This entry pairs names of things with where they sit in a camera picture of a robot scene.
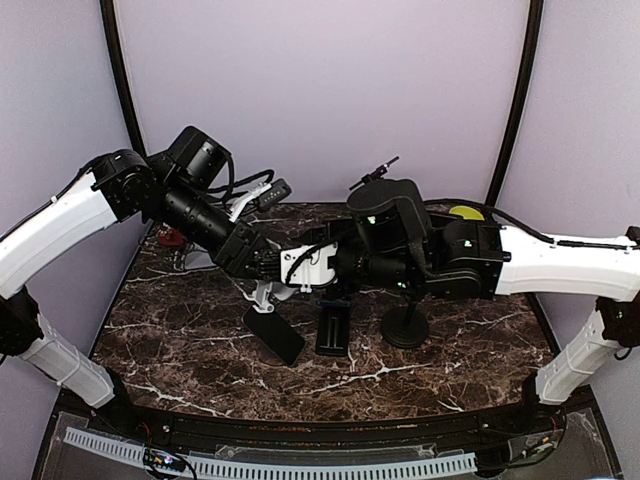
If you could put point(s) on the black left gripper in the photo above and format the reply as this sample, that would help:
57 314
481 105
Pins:
236 253

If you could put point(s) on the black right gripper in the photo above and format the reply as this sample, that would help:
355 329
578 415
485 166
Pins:
318 246

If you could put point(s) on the black phone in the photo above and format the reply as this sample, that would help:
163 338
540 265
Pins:
276 334

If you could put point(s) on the grey small phone stand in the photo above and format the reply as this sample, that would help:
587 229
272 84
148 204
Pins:
264 292

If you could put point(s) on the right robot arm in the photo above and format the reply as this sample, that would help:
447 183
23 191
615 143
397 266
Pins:
395 239

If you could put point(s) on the white folding phone stand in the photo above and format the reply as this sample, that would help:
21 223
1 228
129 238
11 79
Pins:
192 259

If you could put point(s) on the black front tripod phone stand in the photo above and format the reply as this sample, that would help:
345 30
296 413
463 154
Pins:
406 326

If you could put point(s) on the black rear gooseneck phone stand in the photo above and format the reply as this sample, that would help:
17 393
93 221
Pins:
377 174

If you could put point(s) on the red patterned round plate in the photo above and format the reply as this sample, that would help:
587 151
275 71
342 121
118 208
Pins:
170 238

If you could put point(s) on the lime green plastic bowl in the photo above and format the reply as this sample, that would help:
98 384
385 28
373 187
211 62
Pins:
467 213

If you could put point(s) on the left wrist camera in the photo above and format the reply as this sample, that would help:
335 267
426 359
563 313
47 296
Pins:
276 192

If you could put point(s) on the white cable duct strip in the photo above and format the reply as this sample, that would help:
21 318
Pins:
234 462

